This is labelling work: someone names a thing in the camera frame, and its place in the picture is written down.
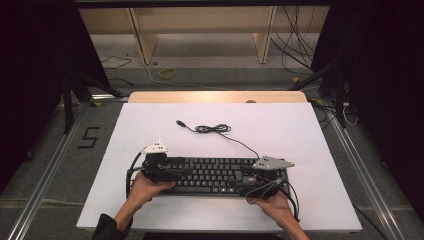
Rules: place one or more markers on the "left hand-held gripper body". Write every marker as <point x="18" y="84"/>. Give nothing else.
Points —
<point x="156" y="171"/>

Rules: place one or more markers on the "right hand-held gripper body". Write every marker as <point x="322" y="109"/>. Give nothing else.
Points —
<point x="263" y="186"/>

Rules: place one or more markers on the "black keyboard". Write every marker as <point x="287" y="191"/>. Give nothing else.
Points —
<point x="210" y="175"/>

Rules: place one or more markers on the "person's left hand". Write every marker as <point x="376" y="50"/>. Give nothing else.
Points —
<point x="145" y="191"/>

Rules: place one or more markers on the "person's right hand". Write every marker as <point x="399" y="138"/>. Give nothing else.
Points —
<point x="276" y="208"/>

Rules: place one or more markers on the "yellow tape roll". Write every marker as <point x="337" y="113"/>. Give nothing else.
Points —
<point x="162" y="75"/>

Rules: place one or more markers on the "short aluminium bar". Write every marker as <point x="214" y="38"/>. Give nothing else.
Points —
<point x="106" y="97"/>

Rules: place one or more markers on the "black metal stand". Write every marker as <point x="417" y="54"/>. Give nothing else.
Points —
<point x="68" y="106"/>
<point x="339" y="100"/>

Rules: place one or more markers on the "black curtain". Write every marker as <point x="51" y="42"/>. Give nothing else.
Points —
<point x="383" y="83"/>
<point x="30" y="83"/>

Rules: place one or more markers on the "aluminium floor rail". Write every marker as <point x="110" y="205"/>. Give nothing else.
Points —
<point x="43" y="186"/>
<point x="366" y="180"/>

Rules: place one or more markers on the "light wooden desk frame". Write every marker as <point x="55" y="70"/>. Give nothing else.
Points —
<point x="206" y="20"/>

